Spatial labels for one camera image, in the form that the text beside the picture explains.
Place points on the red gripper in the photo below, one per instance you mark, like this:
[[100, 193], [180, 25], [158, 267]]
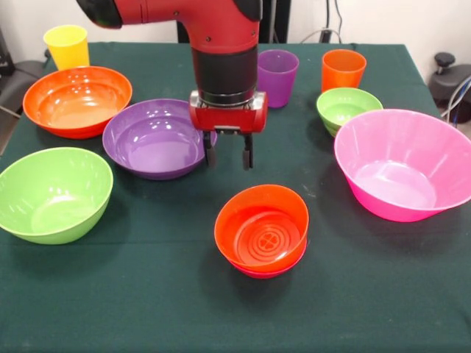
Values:
[[228, 119]]

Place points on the small orange plastic bowl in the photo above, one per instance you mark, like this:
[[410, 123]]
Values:
[[228, 220]]

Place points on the purple plastic bowl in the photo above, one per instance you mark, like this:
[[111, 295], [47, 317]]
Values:
[[147, 147]]

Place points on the purple plastic cup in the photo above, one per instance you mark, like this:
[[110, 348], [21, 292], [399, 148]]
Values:
[[281, 81]]

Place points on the small green plastic bowl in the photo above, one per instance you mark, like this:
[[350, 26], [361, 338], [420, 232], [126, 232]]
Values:
[[346, 106]]

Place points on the small red plastic bowl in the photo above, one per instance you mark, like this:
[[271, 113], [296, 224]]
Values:
[[265, 275]]

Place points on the large orange plastic bowl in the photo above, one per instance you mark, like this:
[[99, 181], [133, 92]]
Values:
[[73, 106]]

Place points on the large green plastic bowl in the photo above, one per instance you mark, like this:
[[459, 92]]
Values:
[[55, 198]]

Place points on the yellow plastic cup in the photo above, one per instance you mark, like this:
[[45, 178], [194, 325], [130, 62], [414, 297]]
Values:
[[68, 48]]

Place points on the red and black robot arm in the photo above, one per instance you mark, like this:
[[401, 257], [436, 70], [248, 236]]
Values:
[[224, 48]]

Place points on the orange plastic cup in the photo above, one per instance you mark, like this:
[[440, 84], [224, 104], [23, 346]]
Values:
[[342, 73]]

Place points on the black power adapter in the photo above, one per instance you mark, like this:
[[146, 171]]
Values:
[[325, 35]]

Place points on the large pink plastic bowl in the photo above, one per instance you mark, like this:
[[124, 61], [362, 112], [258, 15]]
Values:
[[397, 165]]

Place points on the dark green tablecloth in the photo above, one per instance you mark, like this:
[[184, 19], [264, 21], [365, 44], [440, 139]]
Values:
[[294, 312]]

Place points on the grey office chair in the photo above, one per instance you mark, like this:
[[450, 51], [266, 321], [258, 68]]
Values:
[[22, 79]]

